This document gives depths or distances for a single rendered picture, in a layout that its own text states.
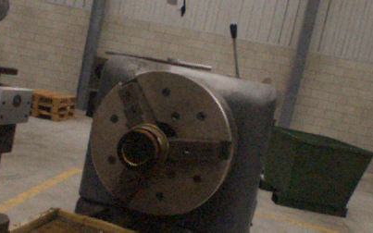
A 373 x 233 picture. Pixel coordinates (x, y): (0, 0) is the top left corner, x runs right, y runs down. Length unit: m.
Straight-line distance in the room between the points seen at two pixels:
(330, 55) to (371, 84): 1.11
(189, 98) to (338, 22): 10.39
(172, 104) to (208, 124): 0.09
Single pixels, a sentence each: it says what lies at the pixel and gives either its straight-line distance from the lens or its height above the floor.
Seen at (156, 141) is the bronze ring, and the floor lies 1.10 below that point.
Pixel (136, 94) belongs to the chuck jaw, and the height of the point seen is 1.18.
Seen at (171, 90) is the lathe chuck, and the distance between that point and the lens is 0.96.
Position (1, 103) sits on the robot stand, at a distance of 1.17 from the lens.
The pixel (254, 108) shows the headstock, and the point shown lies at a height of 1.19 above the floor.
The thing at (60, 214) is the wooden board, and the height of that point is 0.90.
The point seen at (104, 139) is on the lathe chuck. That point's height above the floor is 1.06.
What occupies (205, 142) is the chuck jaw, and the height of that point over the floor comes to 1.11.
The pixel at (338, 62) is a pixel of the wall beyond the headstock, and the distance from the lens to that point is 11.18.
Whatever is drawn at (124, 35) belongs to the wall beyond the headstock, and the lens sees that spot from 11.30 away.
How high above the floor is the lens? 1.23
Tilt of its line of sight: 7 degrees down
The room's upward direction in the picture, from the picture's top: 12 degrees clockwise
